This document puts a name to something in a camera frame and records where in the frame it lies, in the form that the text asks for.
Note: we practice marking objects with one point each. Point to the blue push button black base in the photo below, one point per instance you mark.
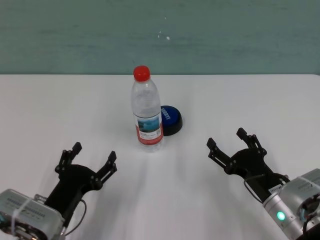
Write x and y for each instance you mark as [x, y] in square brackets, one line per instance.
[172, 120]

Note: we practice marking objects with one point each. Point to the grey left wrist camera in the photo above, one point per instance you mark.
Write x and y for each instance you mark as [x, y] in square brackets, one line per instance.
[27, 212]

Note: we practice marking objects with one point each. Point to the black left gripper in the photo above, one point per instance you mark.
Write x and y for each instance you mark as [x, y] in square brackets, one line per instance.
[72, 185]

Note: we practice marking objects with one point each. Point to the white zip tie right camera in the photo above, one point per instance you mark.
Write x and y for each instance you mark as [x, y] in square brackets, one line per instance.
[311, 183]

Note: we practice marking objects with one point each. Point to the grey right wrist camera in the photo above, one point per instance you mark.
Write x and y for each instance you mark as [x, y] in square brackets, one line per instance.
[303, 192]

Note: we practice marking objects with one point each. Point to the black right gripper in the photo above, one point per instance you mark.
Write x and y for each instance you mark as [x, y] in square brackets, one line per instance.
[252, 167]

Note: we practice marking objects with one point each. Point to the clear water bottle red cap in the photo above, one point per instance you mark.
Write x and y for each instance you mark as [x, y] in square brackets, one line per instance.
[147, 125]

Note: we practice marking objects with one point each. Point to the white zip tie left camera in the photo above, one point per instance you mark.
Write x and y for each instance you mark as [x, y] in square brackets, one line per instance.
[20, 213]

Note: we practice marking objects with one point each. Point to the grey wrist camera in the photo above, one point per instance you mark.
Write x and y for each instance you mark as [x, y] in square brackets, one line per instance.
[303, 192]
[27, 212]

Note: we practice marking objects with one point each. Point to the white zip tie camera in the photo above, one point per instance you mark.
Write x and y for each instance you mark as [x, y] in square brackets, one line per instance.
[311, 183]
[20, 213]

